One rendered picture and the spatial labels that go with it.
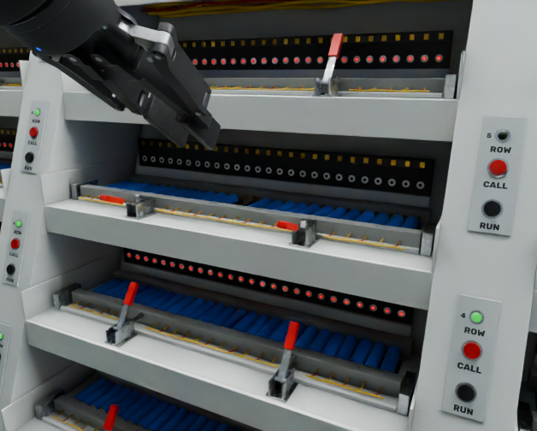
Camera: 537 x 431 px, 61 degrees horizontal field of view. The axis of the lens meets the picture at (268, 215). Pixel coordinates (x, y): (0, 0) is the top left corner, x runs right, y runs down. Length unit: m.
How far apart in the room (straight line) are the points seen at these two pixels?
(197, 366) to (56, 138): 0.44
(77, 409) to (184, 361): 0.27
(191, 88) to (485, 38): 0.32
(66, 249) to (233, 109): 0.41
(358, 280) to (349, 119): 0.19
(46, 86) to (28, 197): 0.19
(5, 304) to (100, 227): 0.23
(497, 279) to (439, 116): 0.18
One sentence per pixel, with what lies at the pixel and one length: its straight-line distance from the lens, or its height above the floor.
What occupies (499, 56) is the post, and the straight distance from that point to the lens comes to 0.56.
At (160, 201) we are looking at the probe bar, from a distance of 0.72.
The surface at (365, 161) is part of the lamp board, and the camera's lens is 0.70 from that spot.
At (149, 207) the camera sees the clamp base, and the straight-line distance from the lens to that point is 0.71.
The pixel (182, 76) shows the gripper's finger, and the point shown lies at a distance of 0.38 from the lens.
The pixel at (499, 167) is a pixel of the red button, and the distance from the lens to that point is 0.52.
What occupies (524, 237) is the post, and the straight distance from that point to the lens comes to 0.52.
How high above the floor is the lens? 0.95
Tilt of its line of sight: 1 degrees up
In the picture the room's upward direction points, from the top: 9 degrees clockwise
